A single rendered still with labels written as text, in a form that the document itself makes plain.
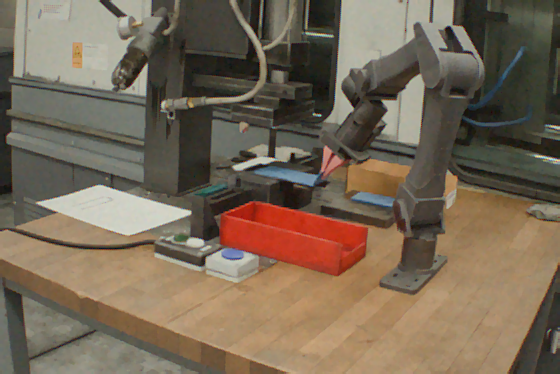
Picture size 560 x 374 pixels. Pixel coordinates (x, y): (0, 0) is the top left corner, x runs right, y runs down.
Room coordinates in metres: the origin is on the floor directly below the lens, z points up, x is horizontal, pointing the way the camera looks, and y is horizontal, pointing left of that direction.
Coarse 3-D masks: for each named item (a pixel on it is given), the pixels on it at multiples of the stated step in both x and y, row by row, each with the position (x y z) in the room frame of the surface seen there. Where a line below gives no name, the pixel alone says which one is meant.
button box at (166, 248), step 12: (0, 228) 1.26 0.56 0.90; (12, 228) 1.24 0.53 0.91; (48, 240) 1.20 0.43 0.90; (60, 240) 1.20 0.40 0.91; (144, 240) 1.23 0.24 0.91; (156, 240) 1.19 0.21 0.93; (168, 240) 1.20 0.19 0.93; (156, 252) 1.18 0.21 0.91; (168, 252) 1.17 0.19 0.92; (180, 252) 1.16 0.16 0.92; (192, 252) 1.15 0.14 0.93; (204, 252) 1.15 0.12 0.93; (216, 252) 1.18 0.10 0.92; (180, 264) 1.16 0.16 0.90; (192, 264) 1.15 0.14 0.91; (204, 264) 1.15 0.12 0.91
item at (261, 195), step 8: (232, 184) 1.46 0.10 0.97; (256, 192) 1.43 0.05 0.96; (264, 192) 1.42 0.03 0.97; (272, 192) 1.43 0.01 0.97; (280, 192) 1.46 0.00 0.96; (288, 192) 1.55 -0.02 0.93; (256, 200) 1.43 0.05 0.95; (264, 200) 1.42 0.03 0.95; (272, 200) 1.43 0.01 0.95; (280, 200) 1.46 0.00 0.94; (288, 200) 1.55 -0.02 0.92; (296, 200) 1.54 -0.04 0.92; (304, 200) 1.56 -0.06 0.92; (296, 208) 1.53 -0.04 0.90
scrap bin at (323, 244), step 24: (240, 216) 1.33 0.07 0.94; (264, 216) 1.37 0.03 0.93; (288, 216) 1.34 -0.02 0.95; (312, 216) 1.31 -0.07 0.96; (240, 240) 1.26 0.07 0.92; (264, 240) 1.23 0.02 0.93; (288, 240) 1.21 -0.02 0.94; (312, 240) 1.19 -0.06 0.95; (336, 240) 1.29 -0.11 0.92; (360, 240) 1.26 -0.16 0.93; (312, 264) 1.18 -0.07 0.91; (336, 264) 1.16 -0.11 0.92
